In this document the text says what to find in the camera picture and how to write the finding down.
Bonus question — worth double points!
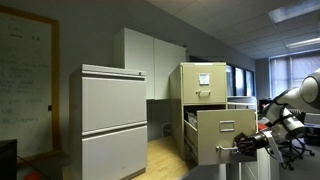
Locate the dark three-pane window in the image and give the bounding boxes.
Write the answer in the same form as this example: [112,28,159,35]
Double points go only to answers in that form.
[226,64,256,98]

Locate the white metal tube frame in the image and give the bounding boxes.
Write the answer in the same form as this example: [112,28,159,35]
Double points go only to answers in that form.
[237,162,245,180]

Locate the small red object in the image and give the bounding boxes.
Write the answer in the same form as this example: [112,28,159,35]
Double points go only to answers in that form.
[24,171,43,180]

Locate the beige cabinet drawer without label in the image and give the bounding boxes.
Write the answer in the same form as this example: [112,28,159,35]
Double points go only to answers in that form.
[183,108,258,166]

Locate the black office chair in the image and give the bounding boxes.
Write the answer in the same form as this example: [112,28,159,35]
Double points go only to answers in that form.
[278,133,316,172]

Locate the beige metal file cabinet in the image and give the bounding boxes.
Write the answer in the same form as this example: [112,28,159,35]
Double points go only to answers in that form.
[168,61,230,161]

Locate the paper files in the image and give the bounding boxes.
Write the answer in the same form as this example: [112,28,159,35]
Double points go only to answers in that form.
[185,111,199,130]

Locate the large ceiling light panel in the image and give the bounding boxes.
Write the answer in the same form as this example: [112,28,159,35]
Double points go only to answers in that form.
[268,0,320,25]

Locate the white wall cabinet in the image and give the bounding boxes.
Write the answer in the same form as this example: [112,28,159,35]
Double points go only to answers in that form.
[113,27,187,101]

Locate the beige cabinet drawer with label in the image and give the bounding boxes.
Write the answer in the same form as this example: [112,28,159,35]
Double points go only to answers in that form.
[181,63,228,104]

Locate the white paper label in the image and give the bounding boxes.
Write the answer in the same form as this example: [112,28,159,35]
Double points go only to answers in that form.
[198,72,211,86]

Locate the red and white box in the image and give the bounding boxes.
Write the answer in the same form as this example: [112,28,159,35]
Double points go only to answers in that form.
[257,122,272,132]

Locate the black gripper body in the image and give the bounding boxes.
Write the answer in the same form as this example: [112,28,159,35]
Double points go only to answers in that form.
[240,133,260,156]

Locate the window with blinds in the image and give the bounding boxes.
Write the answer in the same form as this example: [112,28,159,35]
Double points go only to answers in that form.
[269,52,320,99]

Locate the narrow ceiling light strip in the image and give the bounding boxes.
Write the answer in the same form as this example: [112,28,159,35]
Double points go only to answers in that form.
[285,37,320,50]

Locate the black box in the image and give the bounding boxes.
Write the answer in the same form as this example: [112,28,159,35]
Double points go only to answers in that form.
[0,139,19,180]

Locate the wood-framed whiteboard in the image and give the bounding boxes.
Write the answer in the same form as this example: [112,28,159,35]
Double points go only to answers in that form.
[0,4,62,166]

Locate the white cart with wood top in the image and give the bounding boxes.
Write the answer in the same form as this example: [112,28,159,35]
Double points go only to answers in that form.
[257,146,282,180]

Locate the grey two-drawer lateral cabinet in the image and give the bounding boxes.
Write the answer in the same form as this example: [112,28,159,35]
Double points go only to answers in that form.
[69,63,149,180]

